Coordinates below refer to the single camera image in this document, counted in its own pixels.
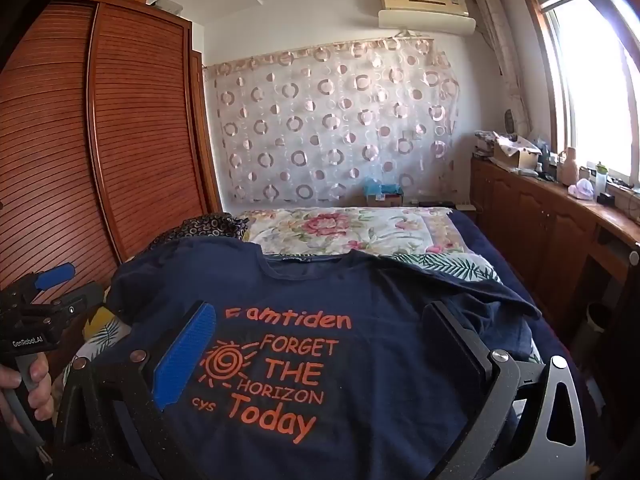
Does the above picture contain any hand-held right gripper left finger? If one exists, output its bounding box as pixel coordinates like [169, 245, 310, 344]
[52, 301, 221, 480]

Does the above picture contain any long wooden cabinet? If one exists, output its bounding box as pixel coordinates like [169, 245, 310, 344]
[470, 155, 640, 361]

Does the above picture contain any grey waste bin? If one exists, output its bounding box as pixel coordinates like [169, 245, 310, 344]
[570, 301, 613, 361]

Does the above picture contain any patterned window curtain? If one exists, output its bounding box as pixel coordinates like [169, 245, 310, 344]
[475, 0, 533, 136]

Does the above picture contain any green capped bottle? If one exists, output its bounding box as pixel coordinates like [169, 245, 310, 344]
[592, 161, 608, 201]

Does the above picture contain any pink bottle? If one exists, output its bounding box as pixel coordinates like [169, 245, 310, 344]
[557, 147, 581, 186]

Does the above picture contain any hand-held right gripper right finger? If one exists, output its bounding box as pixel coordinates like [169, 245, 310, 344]
[422, 301, 588, 480]

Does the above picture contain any dark circle-patterned garment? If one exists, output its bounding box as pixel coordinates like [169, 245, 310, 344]
[150, 212, 251, 248]

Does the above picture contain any wall air conditioner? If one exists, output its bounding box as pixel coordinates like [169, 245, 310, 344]
[377, 0, 476, 37]

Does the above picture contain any wooden slatted wardrobe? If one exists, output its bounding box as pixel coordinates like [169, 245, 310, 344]
[0, 0, 223, 386]

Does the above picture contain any person's left hand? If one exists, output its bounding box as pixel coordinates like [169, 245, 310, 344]
[0, 352, 55, 423]

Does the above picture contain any wooden framed window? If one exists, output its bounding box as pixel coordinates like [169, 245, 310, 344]
[517, 0, 640, 186]

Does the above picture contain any open cardboard box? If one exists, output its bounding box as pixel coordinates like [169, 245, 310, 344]
[492, 132, 543, 171]

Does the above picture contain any floral blanket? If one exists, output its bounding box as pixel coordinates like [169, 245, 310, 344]
[235, 207, 481, 263]

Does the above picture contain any yellow plush toy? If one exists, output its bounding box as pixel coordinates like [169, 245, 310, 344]
[82, 305, 118, 341]

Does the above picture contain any navy bed blanket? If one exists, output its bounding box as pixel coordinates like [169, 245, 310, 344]
[445, 208, 601, 411]

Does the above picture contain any sheer circle-patterned curtain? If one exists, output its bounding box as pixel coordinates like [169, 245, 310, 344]
[202, 35, 463, 204]

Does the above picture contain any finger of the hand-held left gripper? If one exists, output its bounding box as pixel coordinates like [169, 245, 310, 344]
[5, 262, 77, 306]
[47, 281, 106, 318]

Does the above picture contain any navy printed t-shirt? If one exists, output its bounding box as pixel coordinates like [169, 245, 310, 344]
[102, 237, 546, 480]

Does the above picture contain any palm leaf bed sheet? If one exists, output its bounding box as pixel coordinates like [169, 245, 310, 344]
[62, 251, 546, 376]

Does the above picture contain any cardboard box with blue cloth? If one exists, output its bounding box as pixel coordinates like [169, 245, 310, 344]
[362, 177, 406, 207]

